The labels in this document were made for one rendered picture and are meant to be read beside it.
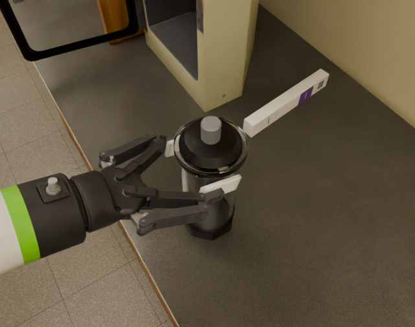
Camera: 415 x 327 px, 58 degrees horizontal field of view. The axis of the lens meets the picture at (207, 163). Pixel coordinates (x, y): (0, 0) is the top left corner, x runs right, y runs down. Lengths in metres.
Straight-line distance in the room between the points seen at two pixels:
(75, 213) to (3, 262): 0.09
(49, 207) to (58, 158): 1.71
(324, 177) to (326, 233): 0.13
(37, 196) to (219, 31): 0.51
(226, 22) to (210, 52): 0.07
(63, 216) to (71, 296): 1.34
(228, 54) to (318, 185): 0.34
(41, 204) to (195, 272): 0.36
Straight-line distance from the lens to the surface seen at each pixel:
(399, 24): 1.01
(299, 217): 0.79
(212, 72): 0.87
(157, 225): 0.50
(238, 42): 0.86
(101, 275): 1.78
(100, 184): 0.48
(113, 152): 0.55
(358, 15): 1.08
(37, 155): 2.22
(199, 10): 0.77
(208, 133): 0.51
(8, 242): 0.45
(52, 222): 0.46
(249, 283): 0.72
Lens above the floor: 1.63
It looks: 55 degrees down
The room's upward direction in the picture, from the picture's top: straight up
